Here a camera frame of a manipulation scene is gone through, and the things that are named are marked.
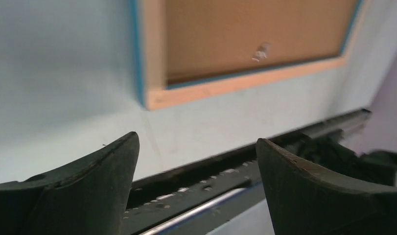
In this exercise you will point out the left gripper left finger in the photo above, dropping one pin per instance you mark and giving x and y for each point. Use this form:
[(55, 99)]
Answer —
[(85, 197)]

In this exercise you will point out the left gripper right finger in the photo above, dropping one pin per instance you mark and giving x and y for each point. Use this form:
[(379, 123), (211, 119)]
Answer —
[(305, 198)]

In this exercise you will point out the brown backing board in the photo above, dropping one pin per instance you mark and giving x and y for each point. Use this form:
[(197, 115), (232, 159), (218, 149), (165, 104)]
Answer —
[(207, 38)]

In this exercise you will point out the wooden picture frame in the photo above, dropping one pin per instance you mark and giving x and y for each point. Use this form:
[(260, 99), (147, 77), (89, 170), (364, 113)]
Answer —
[(150, 58)]

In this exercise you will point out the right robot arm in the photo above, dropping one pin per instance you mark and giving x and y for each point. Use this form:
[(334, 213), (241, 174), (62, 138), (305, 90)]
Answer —
[(378, 166)]

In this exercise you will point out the aluminium mounting profile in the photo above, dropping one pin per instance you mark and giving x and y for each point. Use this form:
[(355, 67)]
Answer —
[(348, 123)]

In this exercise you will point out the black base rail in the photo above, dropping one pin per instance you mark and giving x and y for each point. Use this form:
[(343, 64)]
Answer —
[(196, 198)]

